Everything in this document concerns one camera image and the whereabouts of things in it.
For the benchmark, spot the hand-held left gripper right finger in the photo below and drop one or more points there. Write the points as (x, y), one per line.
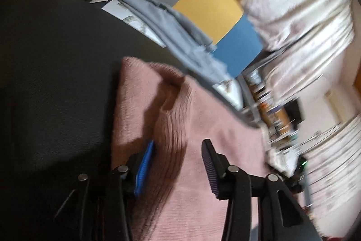
(211, 173)

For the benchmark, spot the black monitor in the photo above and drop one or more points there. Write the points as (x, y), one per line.
(294, 114)

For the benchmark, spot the grey-blue garment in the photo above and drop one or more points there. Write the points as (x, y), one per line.
(174, 32)

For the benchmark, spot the cluttered wooden desk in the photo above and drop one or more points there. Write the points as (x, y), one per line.
(270, 114)

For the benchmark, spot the pink patterned curtain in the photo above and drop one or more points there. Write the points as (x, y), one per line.
(282, 3)

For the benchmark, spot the grey yellow blue chair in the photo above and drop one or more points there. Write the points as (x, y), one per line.
(214, 15)

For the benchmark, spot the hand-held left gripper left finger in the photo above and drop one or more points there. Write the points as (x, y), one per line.
(144, 170)

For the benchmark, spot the pink knit sweater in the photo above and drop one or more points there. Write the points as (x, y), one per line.
(211, 122)

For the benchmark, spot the white printed seat cushion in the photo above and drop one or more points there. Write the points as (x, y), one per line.
(115, 8)

